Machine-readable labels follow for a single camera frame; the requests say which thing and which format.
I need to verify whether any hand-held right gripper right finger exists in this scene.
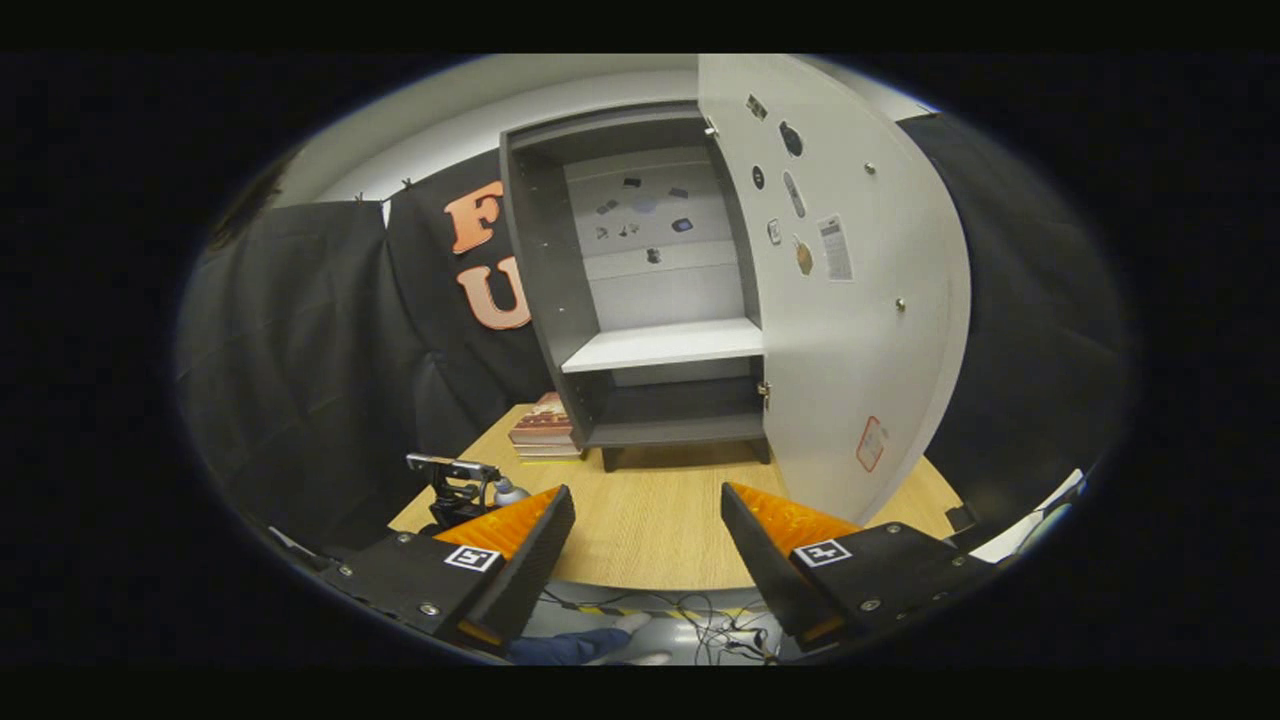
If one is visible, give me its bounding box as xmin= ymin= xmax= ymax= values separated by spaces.
xmin=720 ymin=482 xmax=998 ymax=653

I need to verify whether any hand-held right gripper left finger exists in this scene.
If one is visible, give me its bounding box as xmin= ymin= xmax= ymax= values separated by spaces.
xmin=325 ymin=485 xmax=578 ymax=649

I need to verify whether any beige cabinet door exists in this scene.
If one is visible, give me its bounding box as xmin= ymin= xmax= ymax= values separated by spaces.
xmin=697 ymin=55 xmax=973 ymax=526

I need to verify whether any grey cabinet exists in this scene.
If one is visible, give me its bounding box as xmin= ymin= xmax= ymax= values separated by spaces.
xmin=498 ymin=100 xmax=776 ymax=473

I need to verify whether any white cabinet shelf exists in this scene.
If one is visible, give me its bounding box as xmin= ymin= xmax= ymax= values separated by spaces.
xmin=560 ymin=318 xmax=766 ymax=375

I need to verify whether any yellow black hazard tape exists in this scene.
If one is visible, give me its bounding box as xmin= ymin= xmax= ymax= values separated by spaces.
xmin=570 ymin=603 xmax=761 ymax=618

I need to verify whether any person's leg in blue trousers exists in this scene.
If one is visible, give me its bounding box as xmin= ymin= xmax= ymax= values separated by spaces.
xmin=506 ymin=628 xmax=629 ymax=667

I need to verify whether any brown cover book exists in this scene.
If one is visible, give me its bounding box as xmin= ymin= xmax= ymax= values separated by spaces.
xmin=509 ymin=392 xmax=577 ymax=447

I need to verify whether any black backdrop cloth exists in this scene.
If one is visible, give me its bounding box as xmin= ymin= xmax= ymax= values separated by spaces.
xmin=900 ymin=112 xmax=1131 ymax=546
xmin=385 ymin=150 xmax=561 ymax=461
xmin=178 ymin=200 xmax=451 ymax=556

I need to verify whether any white panel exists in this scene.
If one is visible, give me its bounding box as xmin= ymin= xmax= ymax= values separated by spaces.
xmin=970 ymin=468 xmax=1087 ymax=566

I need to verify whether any black cable bundle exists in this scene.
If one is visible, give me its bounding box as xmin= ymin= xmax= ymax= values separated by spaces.
xmin=540 ymin=590 xmax=791 ymax=663

